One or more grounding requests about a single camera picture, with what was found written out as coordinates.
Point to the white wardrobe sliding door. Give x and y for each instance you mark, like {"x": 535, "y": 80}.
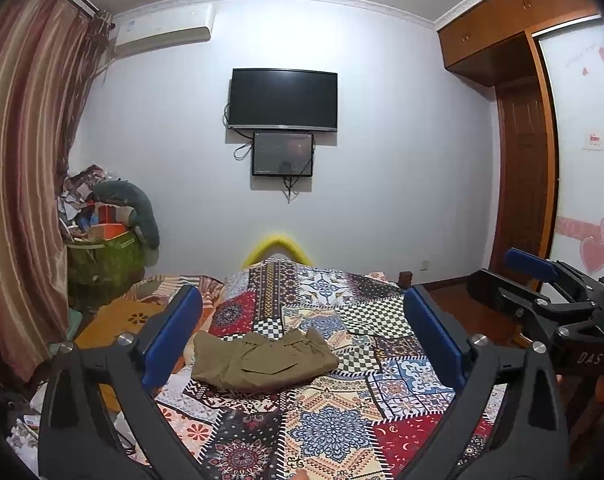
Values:
{"x": 582, "y": 100}

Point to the wooden bed post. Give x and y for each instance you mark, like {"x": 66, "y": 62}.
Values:
{"x": 406, "y": 280}

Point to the pile of clutter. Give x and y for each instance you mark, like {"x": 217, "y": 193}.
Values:
{"x": 79, "y": 195}

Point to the wooden overhead wardrobe cabinet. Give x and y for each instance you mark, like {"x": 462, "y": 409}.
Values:
{"x": 507, "y": 25}

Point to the orange box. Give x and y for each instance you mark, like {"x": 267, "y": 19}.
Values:
{"x": 106, "y": 231}

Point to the grey plush toy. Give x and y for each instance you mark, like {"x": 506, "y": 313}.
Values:
{"x": 141, "y": 210}

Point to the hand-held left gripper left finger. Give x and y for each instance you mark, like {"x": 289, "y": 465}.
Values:
{"x": 171, "y": 340}

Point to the khaki pants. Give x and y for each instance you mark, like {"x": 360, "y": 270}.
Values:
{"x": 267, "y": 360}

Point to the striped brown curtain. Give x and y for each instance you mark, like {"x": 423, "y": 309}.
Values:
{"x": 26, "y": 160}

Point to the striped cloth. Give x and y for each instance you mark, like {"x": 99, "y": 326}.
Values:
{"x": 156, "y": 287}

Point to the small white door label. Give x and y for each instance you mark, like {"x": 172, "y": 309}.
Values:
{"x": 593, "y": 141}

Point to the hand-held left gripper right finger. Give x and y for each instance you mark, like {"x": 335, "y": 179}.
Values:
{"x": 432, "y": 340}

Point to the yellow curved headboard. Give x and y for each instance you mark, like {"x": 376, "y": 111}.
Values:
{"x": 277, "y": 242}

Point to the white air conditioner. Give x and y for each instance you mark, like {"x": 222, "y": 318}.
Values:
{"x": 161, "y": 30}

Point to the small black wall screen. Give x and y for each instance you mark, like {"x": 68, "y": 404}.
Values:
{"x": 282, "y": 155}

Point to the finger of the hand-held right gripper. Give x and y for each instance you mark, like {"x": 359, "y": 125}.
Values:
{"x": 542, "y": 320}
{"x": 529, "y": 262}

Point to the patterned patchwork blanket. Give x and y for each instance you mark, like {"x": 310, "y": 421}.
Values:
{"x": 332, "y": 400}

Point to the pink heart sticker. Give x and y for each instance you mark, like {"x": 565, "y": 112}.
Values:
{"x": 594, "y": 255}

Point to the wall-mounted black television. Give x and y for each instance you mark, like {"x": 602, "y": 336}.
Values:
{"x": 284, "y": 100}

